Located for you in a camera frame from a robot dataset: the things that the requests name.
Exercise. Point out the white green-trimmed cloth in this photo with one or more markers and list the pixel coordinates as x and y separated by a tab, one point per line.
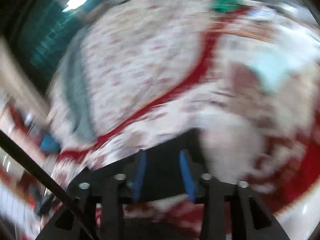
272	66

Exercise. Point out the blue plastic bag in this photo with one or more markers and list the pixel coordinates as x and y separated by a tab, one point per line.
49	145

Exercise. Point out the red floral plush blanket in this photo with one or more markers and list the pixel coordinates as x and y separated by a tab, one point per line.
245	132

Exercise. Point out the green cloth bundle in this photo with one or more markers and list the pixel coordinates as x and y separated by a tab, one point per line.
225	6

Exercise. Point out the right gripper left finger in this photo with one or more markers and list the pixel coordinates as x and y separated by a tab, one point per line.
139	173

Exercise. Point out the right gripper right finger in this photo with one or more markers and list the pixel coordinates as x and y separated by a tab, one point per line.
188	170

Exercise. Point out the white floral quilt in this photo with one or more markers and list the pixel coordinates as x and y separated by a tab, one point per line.
133	52

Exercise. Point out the black pants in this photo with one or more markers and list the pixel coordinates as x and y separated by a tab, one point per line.
162	176

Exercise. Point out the teal tinted window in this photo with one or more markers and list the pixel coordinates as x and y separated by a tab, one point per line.
45	32

